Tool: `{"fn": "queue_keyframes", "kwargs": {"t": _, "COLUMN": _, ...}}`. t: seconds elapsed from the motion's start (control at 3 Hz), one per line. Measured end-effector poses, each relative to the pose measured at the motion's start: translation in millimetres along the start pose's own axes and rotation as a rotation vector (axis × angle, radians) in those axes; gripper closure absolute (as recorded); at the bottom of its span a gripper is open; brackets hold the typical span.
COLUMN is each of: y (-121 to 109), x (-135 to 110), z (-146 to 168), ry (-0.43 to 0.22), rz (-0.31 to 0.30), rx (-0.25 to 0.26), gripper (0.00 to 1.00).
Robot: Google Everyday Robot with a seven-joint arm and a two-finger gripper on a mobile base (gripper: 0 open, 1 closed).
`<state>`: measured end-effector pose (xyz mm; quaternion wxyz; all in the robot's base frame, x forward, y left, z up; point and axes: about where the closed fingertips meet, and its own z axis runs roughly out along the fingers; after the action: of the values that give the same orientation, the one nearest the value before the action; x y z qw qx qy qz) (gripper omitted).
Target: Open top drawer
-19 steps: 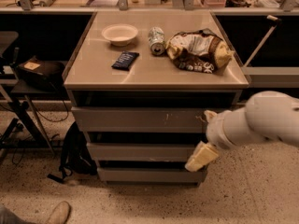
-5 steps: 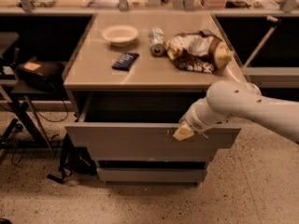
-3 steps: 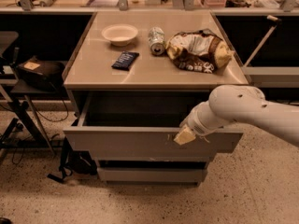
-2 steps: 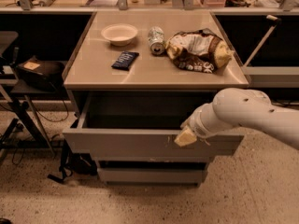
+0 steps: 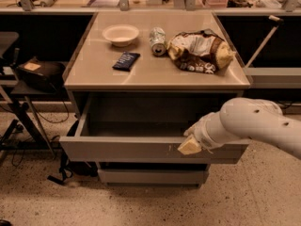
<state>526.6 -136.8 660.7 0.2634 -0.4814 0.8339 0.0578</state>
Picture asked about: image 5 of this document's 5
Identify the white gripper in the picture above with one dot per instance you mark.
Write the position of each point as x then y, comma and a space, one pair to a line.
199, 133

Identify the grey top drawer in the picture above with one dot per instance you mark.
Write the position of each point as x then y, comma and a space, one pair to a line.
143, 128

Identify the grey drawer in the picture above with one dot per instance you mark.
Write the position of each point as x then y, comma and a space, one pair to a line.
143, 128
153, 177

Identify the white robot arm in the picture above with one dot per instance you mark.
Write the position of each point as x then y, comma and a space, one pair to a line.
242, 118

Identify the grey drawer cabinet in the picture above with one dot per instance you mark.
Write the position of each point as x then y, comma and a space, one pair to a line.
92, 70

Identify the grey bottom drawer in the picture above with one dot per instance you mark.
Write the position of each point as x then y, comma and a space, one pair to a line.
153, 177

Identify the crumpled brown chip bag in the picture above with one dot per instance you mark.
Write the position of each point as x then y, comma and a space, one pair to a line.
200, 52

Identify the dark blue snack packet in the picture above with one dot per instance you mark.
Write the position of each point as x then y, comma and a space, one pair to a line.
126, 61

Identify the crushed green soda can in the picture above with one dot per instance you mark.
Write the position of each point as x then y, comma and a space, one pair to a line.
157, 40

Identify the black backpack on floor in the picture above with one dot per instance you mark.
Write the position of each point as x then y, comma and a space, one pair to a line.
69, 168

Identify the white paper bowl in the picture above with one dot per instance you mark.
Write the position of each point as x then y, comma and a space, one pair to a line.
121, 35

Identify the white cane with grip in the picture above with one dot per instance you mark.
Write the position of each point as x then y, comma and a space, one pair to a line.
276, 23

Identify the black bag on stand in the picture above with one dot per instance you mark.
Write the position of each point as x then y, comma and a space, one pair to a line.
42, 75

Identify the black folding stand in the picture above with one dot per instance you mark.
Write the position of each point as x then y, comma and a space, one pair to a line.
28, 117

